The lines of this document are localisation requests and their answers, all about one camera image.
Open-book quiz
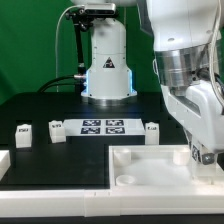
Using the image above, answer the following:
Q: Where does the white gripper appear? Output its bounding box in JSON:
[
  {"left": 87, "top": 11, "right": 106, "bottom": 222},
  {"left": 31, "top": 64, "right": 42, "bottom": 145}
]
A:
[{"left": 161, "top": 81, "right": 224, "bottom": 165}]

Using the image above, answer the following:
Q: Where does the white square table top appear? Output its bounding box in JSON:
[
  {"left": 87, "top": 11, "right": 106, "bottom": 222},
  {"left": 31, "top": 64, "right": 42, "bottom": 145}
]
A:
[{"left": 109, "top": 145, "right": 224, "bottom": 196}]

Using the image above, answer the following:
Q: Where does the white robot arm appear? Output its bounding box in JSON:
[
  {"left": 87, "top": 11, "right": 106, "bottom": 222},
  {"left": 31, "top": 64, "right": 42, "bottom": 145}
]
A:
[{"left": 71, "top": 0, "right": 224, "bottom": 165}]

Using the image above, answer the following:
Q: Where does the white U-shaped fence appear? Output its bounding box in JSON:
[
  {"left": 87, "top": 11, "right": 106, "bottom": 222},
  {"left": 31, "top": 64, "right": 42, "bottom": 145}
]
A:
[{"left": 0, "top": 147, "right": 224, "bottom": 218}]

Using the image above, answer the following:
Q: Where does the white marker base plate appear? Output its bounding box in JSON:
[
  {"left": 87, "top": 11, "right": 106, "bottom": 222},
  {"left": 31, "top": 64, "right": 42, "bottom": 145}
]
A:
[{"left": 63, "top": 119, "right": 145, "bottom": 136}]

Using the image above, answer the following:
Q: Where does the black cable bundle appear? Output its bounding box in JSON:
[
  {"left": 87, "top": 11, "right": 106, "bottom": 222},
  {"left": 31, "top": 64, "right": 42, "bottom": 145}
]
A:
[{"left": 37, "top": 75, "right": 88, "bottom": 93}]

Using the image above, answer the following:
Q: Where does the black camera on mount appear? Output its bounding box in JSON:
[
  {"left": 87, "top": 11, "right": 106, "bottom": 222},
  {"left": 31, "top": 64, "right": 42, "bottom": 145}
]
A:
[{"left": 84, "top": 3, "right": 116, "bottom": 16}]

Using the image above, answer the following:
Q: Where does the black camera stand pole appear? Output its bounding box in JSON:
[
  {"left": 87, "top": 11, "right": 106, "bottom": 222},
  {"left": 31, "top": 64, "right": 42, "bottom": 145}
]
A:
[{"left": 66, "top": 7, "right": 92, "bottom": 79}]

